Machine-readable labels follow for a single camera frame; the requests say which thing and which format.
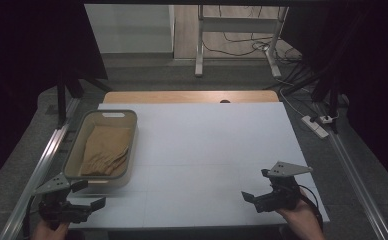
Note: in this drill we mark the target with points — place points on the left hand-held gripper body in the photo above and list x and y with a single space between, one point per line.
53 185

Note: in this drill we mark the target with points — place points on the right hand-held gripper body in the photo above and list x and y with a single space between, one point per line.
282 196

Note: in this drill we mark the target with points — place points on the beige plastic basket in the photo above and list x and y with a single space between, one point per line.
78 146

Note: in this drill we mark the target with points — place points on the brown pants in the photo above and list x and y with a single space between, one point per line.
107 151

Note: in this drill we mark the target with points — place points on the person's right hand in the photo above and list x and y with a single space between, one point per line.
302 220

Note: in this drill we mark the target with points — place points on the person's left hand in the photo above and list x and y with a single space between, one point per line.
48 231

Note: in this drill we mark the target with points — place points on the white board mat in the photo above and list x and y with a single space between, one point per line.
215 150

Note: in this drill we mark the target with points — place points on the white power strip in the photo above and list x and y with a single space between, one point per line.
314 126

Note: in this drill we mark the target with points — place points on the white plug adapter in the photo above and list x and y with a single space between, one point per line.
326 119

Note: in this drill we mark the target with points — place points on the wooden table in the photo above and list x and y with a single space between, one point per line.
182 97

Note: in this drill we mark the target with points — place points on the black curtain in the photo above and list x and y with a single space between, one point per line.
375 66
22 66

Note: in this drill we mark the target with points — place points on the white cabinet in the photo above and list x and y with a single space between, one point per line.
128 30

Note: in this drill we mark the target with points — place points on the aluminium rail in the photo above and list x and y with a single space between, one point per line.
355 173
38 166

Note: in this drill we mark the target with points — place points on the white desk frame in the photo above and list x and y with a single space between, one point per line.
200 50

